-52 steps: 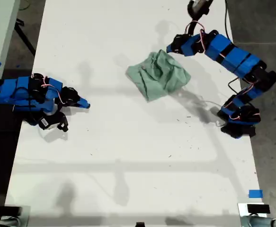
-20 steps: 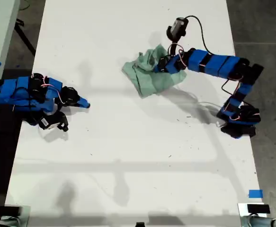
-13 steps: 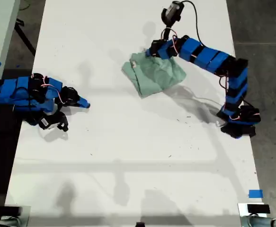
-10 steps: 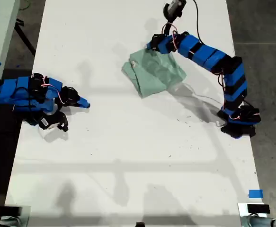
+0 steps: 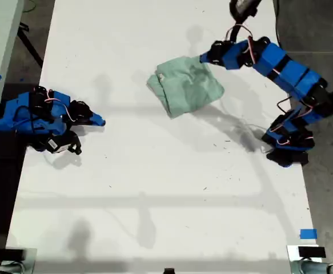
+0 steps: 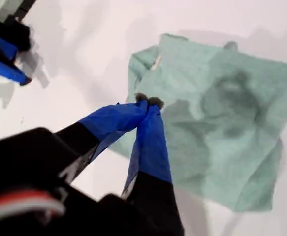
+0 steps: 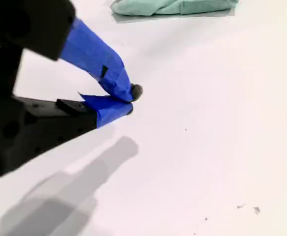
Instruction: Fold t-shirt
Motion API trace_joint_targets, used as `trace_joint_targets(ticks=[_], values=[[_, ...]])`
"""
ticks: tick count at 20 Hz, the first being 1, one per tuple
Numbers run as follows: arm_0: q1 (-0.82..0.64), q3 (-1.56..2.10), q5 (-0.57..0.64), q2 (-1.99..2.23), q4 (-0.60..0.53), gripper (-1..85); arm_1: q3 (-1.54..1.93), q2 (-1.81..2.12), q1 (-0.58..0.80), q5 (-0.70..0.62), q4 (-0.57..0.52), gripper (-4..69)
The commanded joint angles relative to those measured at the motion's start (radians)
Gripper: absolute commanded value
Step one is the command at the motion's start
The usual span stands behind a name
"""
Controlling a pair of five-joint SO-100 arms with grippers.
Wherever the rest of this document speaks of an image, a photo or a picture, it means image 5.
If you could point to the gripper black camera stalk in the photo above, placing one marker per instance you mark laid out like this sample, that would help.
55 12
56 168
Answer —
234 34
75 142

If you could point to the white metal bracket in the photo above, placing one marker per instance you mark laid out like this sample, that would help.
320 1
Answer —
292 252

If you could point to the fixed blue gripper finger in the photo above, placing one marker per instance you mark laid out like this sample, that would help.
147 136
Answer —
97 118
205 55

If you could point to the black stand leg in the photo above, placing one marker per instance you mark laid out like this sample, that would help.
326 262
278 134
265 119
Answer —
29 47

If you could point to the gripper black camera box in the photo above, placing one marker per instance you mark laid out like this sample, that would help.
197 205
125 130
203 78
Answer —
246 4
56 145

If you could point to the grey tube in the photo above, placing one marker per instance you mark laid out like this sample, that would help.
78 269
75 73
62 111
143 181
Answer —
314 269
9 269

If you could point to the short blue tape strip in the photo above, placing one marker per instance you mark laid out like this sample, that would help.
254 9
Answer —
308 234

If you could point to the small black box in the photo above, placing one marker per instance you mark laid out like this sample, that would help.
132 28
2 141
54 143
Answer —
10 254
312 252

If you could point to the blue and black arm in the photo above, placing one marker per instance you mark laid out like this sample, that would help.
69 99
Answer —
292 71
17 114

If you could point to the grey metal bracket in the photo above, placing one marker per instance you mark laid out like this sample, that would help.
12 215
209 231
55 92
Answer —
30 264

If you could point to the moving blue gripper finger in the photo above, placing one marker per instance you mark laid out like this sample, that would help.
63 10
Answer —
93 122
206 60

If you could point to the pale green T-shirt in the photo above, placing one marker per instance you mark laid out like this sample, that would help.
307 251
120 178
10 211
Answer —
183 88

